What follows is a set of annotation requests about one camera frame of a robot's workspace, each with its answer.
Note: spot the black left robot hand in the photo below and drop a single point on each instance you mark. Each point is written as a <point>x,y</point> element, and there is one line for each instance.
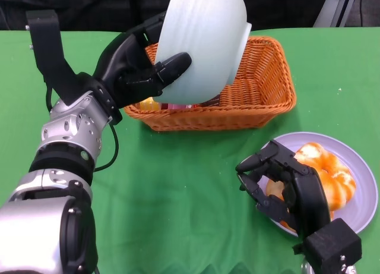
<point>124,66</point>

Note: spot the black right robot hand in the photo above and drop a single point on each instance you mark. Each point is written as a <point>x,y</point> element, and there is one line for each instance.
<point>308,196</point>

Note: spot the large round twisted bread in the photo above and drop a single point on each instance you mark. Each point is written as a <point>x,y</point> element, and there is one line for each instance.
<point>332,176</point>

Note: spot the small orange striped bread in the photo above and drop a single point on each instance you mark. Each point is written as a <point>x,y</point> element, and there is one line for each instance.
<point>276,190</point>

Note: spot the yellow cake slice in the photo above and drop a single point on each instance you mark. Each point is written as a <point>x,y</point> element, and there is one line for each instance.
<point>148,104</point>

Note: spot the pink cake slice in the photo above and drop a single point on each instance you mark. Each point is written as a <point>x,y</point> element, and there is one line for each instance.
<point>178,106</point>

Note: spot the grey round bowl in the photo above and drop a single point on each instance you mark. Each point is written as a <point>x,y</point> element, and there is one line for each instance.
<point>202,42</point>

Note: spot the chocolate cake slice with cherry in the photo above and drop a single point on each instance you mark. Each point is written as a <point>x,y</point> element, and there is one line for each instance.
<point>212,101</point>

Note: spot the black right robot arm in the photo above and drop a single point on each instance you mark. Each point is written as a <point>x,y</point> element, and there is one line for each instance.
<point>329,250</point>

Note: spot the lilac round plate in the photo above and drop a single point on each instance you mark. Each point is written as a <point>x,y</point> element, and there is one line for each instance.
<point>356,155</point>

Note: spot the orange wicker basket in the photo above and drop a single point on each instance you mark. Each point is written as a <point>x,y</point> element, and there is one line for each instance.
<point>261,86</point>

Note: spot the black backdrop curtain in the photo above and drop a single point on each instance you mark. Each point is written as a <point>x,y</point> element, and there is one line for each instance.
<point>74,6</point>

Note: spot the green tablecloth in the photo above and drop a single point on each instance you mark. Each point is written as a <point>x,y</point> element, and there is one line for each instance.
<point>193,182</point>

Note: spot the grey metal frame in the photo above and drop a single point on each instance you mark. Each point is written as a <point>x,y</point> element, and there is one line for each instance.
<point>331,11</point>

